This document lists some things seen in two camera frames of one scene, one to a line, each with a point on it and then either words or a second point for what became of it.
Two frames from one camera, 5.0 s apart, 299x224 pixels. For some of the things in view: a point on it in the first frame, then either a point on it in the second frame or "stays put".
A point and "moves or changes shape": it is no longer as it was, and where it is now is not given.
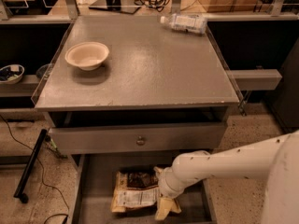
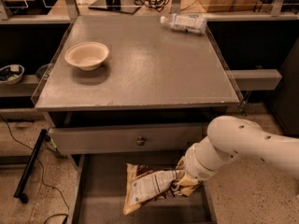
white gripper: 165,186 to 196,168
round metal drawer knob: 141,141 stays put
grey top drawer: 148,139 stays put
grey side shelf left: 23,88 stays put
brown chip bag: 135,187 moves or changes shape
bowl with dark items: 11,74 stays put
